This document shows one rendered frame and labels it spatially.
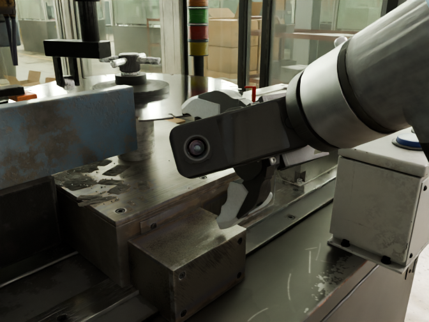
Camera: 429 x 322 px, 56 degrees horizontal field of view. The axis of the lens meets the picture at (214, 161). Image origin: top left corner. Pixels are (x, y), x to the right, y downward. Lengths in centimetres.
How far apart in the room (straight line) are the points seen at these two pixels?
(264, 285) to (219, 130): 25
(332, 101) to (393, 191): 27
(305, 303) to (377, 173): 18
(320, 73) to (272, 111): 6
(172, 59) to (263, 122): 91
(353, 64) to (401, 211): 30
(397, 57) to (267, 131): 12
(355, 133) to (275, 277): 28
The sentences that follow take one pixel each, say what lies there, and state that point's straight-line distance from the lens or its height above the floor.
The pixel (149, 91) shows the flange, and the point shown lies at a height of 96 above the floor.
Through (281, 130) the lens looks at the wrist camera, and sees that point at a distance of 34.
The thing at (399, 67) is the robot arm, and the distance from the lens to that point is 26.
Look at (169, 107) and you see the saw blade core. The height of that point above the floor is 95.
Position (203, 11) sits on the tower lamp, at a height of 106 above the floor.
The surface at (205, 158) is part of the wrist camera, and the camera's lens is 33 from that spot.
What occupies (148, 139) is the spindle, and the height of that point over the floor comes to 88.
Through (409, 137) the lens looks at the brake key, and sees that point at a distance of 59.
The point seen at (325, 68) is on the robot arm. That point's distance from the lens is 30.
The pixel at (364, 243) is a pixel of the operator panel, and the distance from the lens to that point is 59.
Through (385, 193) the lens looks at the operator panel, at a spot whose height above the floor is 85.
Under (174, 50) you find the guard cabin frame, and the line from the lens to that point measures 121.
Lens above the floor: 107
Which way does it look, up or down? 21 degrees down
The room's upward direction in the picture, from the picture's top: straight up
